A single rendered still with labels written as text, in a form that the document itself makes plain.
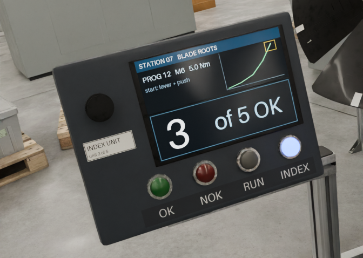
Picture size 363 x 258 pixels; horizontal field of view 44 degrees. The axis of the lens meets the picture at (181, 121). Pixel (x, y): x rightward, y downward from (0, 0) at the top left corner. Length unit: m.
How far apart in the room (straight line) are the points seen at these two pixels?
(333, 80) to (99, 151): 0.77
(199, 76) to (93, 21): 5.92
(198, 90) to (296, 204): 1.99
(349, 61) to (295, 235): 1.24
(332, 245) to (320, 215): 0.06
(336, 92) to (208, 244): 1.29
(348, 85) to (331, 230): 0.51
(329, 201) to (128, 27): 6.00
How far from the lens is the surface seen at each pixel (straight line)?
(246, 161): 0.48
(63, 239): 2.56
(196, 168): 0.47
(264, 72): 0.49
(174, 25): 6.85
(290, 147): 0.50
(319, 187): 0.63
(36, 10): 6.20
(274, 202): 2.45
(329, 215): 0.68
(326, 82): 1.13
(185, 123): 0.47
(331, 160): 0.62
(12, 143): 3.47
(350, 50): 1.15
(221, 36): 0.48
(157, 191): 0.46
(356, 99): 1.10
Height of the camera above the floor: 1.35
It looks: 22 degrees down
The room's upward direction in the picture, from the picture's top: 11 degrees counter-clockwise
